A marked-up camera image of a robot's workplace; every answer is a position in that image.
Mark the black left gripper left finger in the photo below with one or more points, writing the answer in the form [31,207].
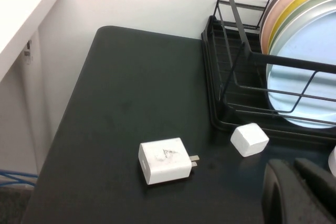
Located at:
[283,197]

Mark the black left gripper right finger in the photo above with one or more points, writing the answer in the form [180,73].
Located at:
[320,182]

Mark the light blue plate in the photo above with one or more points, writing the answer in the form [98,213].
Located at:
[302,85]

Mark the green plate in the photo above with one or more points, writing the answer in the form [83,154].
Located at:
[282,28]

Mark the pale mint plate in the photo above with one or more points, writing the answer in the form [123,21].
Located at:
[315,7]

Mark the pink plate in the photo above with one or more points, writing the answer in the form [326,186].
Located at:
[278,11]

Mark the white tape roll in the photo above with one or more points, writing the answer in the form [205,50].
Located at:
[333,161]

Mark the black plastic drip tray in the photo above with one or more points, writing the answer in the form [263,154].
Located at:
[294,132]

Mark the white cube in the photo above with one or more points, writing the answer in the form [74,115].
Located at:
[249,140]

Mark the white USB charger plug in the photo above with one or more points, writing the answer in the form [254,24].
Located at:
[165,161]

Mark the black white label sticker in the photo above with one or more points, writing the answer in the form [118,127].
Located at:
[27,51]

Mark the white cabinet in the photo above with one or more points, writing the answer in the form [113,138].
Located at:
[26,3]

